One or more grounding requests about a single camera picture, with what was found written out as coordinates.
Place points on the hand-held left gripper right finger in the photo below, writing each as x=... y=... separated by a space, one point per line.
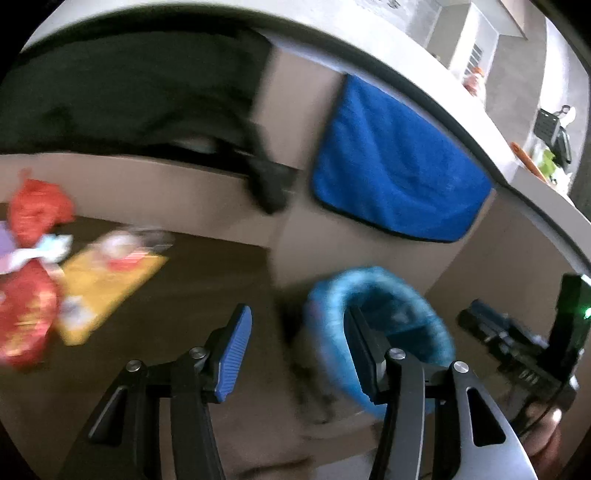
x=362 y=353

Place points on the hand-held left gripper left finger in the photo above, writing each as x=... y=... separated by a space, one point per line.
x=235 y=355

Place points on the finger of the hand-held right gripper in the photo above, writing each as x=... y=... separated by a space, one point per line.
x=480 y=330
x=521 y=333

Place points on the bin with blue bag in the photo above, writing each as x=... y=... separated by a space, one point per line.
x=332 y=314

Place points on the clear plastic wrapper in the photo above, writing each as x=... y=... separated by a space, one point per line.
x=129 y=251

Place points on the yellow snack packet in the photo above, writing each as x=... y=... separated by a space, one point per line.
x=101 y=290

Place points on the red snack wrapper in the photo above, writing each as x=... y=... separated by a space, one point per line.
x=25 y=314

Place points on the white wrapper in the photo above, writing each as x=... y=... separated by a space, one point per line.
x=41 y=249

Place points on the red snack wrappers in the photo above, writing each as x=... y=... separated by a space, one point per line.
x=39 y=207

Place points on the person's right hand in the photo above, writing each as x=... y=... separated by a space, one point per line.
x=542 y=424

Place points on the brown blanket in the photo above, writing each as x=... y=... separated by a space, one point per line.
x=161 y=369

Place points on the green vegetables plastic bag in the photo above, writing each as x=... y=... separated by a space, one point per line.
x=549 y=166

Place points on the carrot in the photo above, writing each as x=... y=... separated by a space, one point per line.
x=526 y=159

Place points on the blue towel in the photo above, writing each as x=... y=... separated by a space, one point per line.
x=392 y=170

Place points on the red label plastic bottle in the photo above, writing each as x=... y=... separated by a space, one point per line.
x=474 y=81

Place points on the black cloth bag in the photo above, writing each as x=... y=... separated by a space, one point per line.
x=115 y=92

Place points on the black wall rack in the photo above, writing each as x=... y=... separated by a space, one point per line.
x=554 y=134

